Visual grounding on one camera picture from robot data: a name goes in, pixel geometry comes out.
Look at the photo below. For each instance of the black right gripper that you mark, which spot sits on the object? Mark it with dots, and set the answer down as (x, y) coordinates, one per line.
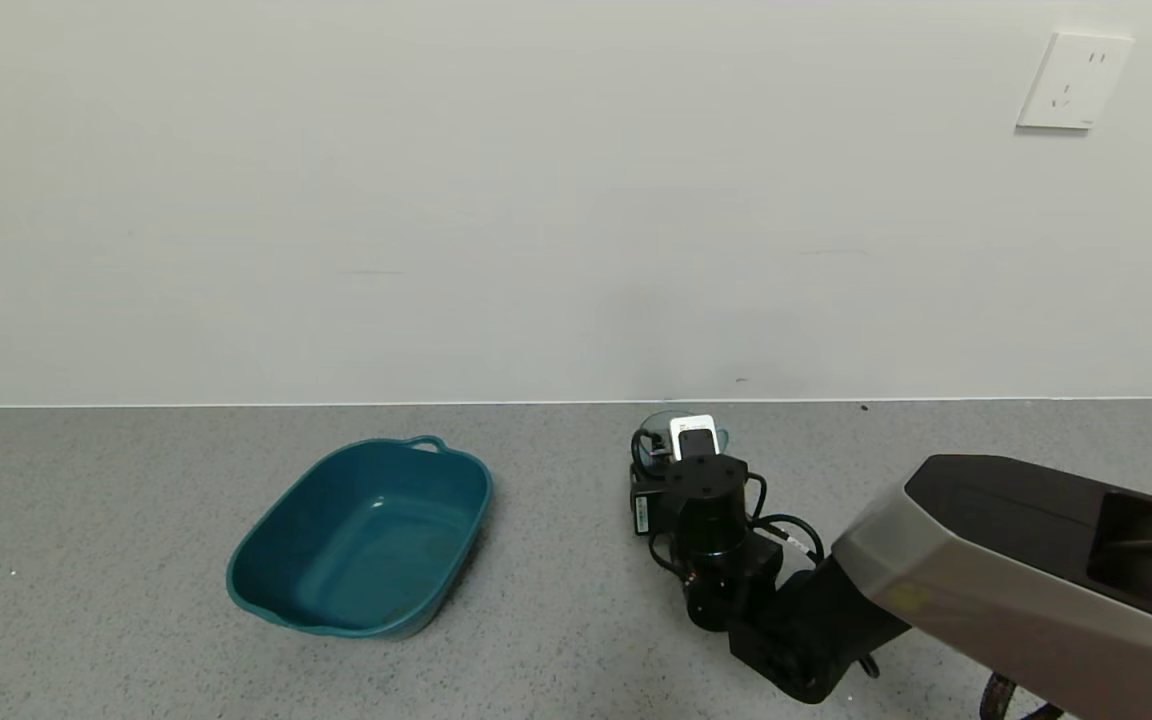
(642, 512)

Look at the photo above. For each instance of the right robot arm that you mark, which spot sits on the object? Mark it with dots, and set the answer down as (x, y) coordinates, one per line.
(996, 590)

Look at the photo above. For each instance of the teal plastic basin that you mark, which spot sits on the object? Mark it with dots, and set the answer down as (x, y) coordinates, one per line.
(366, 540)

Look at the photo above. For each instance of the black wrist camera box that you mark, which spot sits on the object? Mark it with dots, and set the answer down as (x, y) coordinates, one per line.
(646, 510)

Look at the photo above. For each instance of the white wall socket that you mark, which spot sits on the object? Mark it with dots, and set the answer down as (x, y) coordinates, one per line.
(1076, 82)

